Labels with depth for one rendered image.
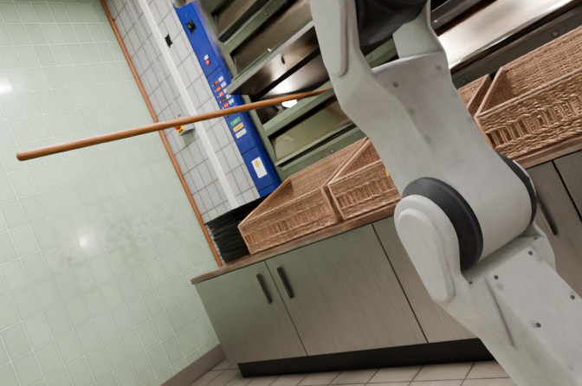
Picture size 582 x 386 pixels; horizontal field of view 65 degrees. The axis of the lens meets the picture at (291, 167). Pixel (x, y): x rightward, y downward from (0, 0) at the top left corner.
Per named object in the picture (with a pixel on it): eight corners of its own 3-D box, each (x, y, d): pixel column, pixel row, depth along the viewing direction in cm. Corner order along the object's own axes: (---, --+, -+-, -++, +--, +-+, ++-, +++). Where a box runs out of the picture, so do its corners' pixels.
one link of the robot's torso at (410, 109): (562, 227, 65) (433, -72, 66) (480, 284, 58) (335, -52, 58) (481, 231, 79) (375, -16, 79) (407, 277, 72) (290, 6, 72)
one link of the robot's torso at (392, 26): (452, -7, 65) (416, -80, 65) (380, 14, 59) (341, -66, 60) (400, 37, 76) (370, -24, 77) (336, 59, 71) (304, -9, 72)
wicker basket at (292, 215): (310, 222, 247) (289, 176, 249) (395, 189, 210) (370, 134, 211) (248, 256, 211) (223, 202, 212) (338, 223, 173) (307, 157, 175)
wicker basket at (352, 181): (401, 187, 207) (374, 131, 209) (524, 138, 169) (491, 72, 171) (341, 222, 172) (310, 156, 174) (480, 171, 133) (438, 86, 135)
